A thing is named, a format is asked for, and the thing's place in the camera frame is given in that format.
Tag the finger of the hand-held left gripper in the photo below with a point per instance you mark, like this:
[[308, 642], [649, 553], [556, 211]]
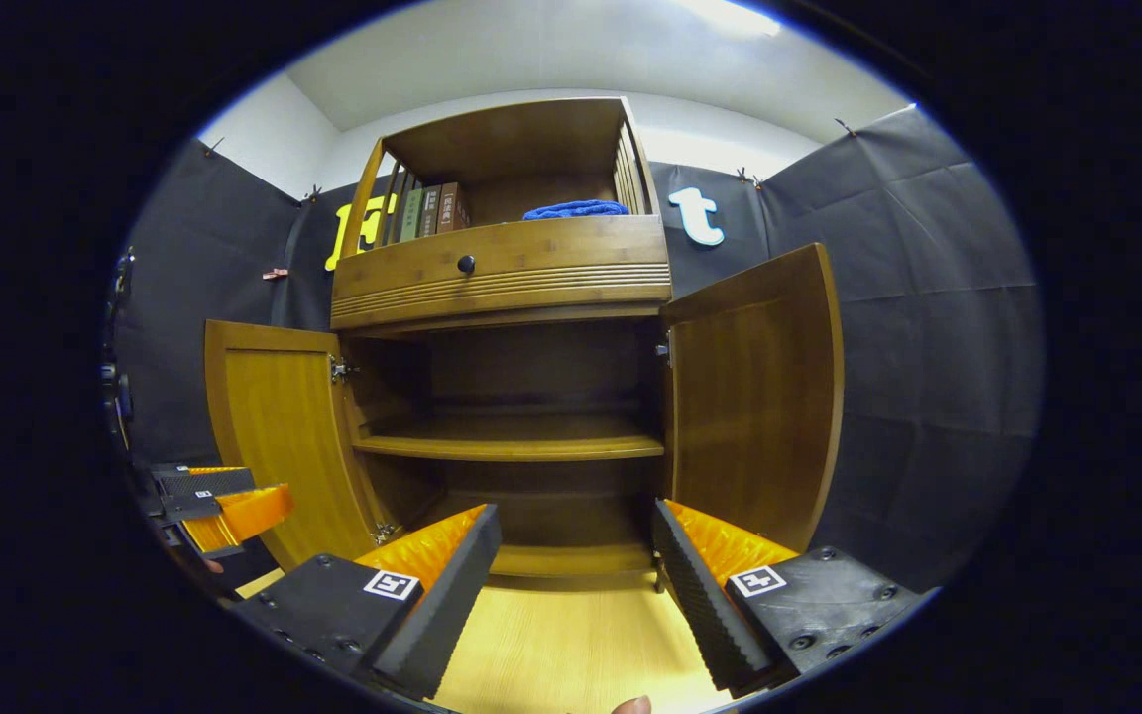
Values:
[[204, 482], [254, 511]]

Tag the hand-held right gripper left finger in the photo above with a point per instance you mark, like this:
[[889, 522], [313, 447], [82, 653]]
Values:
[[447, 615]]

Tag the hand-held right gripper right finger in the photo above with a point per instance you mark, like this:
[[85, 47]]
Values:
[[695, 605]]

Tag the wooden shoe cabinet door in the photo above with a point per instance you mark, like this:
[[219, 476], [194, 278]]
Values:
[[274, 436], [749, 397]]

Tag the wooden double-door shoe cabinet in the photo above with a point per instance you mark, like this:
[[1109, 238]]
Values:
[[551, 263]]

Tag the green book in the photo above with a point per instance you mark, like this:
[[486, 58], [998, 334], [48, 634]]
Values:
[[411, 215]]

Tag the dark brown book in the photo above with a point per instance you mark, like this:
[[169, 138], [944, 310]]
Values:
[[429, 212]]

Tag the reddish brown book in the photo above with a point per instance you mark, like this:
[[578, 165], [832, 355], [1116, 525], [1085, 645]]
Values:
[[452, 208]]

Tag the blue folded towel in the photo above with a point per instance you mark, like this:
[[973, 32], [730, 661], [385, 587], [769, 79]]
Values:
[[576, 210]]

